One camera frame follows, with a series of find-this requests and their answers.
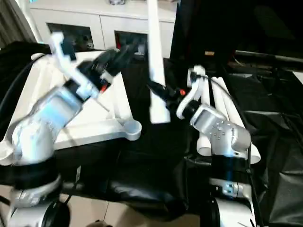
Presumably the white plastic table leg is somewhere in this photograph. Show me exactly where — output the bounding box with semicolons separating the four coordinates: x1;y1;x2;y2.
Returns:
212;76;237;119
146;0;171;124
196;77;214;157
216;76;261;165

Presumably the white plastic stool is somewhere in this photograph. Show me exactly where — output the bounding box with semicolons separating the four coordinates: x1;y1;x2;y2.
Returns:
0;48;143;166

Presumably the white cabinet with glass doors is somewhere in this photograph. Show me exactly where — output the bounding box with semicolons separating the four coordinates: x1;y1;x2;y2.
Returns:
29;0;180;59

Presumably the black glossy mat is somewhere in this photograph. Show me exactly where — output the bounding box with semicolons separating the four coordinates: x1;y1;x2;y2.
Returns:
0;41;303;227

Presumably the black horizontal bar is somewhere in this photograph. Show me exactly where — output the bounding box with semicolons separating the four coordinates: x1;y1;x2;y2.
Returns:
234;49;303;64

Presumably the grey curtain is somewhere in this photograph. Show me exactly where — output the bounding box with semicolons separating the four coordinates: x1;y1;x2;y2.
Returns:
0;0;36;48

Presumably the white flat board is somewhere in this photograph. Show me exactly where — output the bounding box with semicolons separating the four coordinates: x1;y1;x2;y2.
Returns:
292;70;303;85

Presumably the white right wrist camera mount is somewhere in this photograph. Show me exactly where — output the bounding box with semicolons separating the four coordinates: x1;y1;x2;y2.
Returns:
176;65;213;120

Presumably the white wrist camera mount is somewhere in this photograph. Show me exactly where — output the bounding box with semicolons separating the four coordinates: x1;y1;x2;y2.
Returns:
176;65;213;120
48;32;101;100

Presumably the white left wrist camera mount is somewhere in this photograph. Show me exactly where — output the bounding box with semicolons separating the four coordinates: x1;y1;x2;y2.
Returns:
48;32;101;100

